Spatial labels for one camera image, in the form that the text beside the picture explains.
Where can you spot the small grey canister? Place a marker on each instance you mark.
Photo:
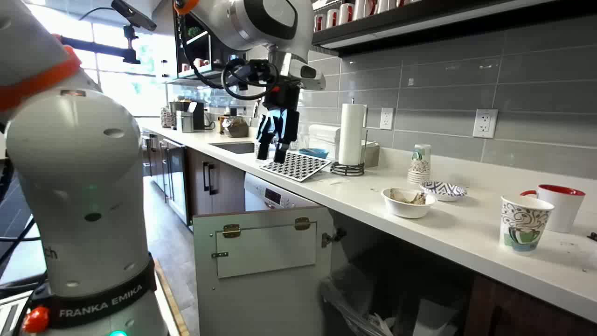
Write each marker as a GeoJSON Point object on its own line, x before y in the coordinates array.
{"type": "Point", "coordinates": [371, 154]}

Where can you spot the white bowl with food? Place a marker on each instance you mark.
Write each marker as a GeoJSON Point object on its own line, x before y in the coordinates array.
{"type": "Point", "coordinates": [408, 203]}

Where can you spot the black paper towel holder base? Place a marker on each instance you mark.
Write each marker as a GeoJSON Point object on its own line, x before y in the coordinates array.
{"type": "Point", "coordinates": [348, 171]}

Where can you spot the kitchen sink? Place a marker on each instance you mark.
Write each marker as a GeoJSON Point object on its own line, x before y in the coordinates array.
{"type": "Point", "coordinates": [238, 149]}

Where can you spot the checkered drying mat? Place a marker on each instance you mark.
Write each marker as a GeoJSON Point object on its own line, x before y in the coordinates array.
{"type": "Point", "coordinates": [296, 167]}

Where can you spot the grey trash bin with bag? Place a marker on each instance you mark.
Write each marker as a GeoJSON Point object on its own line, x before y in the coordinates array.
{"type": "Point", "coordinates": [397, 294]}

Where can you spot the white light switch plate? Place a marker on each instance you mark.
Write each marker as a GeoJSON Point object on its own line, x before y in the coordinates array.
{"type": "Point", "coordinates": [387, 119]}

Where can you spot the dark wall shelf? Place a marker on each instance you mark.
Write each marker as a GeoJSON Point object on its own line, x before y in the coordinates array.
{"type": "Point", "coordinates": [442, 20]}

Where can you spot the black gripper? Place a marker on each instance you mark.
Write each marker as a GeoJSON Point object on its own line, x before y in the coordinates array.
{"type": "Point", "coordinates": [281, 102]}

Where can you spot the white mug red interior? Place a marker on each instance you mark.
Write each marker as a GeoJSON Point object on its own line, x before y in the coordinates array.
{"type": "Point", "coordinates": [567, 203]}

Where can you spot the dark wooden cabinet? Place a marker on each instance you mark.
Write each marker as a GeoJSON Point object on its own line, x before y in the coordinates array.
{"type": "Point", "coordinates": [216, 188]}

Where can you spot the coffee maker appliance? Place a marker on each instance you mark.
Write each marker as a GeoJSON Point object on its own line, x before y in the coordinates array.
{"type": "Point", "coordinates": [192, 117]}

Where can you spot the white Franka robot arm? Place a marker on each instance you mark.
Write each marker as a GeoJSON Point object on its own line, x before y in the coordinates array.
{"type": "Point", "coordinates": [80, 158]}

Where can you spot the patterned small dish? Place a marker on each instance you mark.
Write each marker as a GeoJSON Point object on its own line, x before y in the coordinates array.
{"type": "Point", "coordinates": [445, 192]}

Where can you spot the white wall outlet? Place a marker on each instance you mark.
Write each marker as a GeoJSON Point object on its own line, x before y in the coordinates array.
{"type": "Point", "coordinates": [484, 124]}

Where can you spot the white paper towel roll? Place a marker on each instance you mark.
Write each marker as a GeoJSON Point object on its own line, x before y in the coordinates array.
{"type": "Point", "coordinates": [350, 150]}

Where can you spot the white open cabinet door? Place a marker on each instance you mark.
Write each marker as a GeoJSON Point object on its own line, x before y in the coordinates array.
{"type": "Point", "coordinates": [259, 274]}

